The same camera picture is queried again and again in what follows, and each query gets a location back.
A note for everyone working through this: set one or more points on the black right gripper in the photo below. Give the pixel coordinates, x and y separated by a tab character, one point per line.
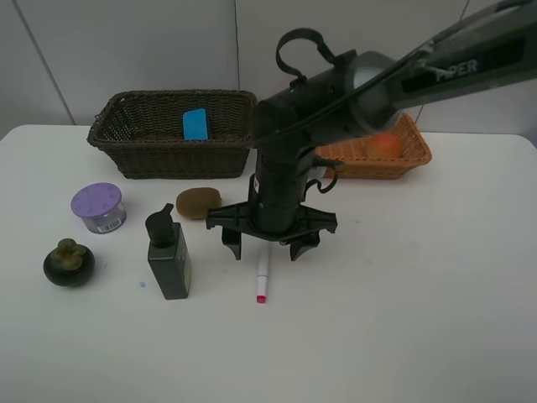
274	209

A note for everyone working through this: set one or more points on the orange red peach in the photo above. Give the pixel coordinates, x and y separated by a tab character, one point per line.
384	146

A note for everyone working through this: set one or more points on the dark brown wicker basket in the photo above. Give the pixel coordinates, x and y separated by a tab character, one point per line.
143	133

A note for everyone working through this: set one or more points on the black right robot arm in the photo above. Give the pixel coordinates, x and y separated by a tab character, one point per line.
361	95

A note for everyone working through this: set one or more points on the white red-capped marker pen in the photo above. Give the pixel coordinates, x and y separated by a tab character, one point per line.
263	273

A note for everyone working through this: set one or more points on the dark green pump bottle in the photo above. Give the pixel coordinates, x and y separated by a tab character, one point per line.
168	255

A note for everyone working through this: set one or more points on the purple lidded round jar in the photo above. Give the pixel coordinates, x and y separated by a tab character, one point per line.
100	207

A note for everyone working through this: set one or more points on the blue whiteboard eraser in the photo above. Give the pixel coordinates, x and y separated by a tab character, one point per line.
195	125

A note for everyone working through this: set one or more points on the dark purple mangosteen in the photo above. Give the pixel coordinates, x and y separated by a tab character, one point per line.
70	264

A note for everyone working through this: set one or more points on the orange wicker basket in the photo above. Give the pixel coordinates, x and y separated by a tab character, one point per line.
355	163

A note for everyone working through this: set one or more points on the brown kiwi fruit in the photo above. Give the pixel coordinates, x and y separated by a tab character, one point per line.
195	203

